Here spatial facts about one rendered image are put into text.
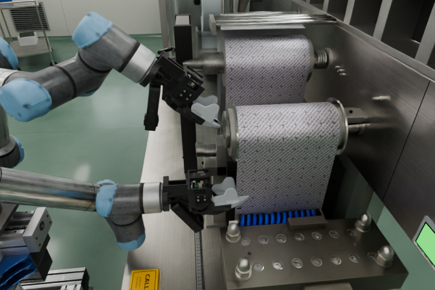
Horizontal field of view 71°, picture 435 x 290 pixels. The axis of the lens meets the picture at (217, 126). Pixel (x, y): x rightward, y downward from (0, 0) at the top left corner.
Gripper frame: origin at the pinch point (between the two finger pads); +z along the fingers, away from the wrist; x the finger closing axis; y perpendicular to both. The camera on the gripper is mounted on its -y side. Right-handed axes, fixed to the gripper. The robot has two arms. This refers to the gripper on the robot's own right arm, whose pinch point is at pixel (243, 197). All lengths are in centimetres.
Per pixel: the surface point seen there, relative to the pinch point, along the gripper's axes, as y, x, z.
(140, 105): -110, 266, -71
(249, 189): 2.7, -0.3, 1.3
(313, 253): -6.0, -13.3, 14.4
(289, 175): 6.7, -0.3, 11.1
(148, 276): -16.6, -8.7, -25.0
